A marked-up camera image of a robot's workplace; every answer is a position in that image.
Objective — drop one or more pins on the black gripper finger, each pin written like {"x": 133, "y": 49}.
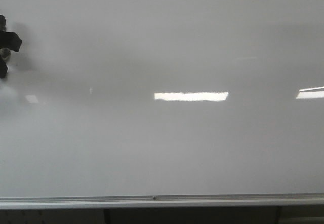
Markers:
{"x": 3, "y": 68}
{"x": 10, "y": 40}

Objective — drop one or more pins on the white marker with black cap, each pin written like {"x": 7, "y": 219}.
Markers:
{"x": 5, "y": 52}

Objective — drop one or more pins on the white whiteboard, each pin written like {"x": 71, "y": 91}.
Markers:
{"x": 162, "y": 97}

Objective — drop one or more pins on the aluminium whiteboard tray rail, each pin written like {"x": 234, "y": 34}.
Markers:
{"x": 161, "y": 201}

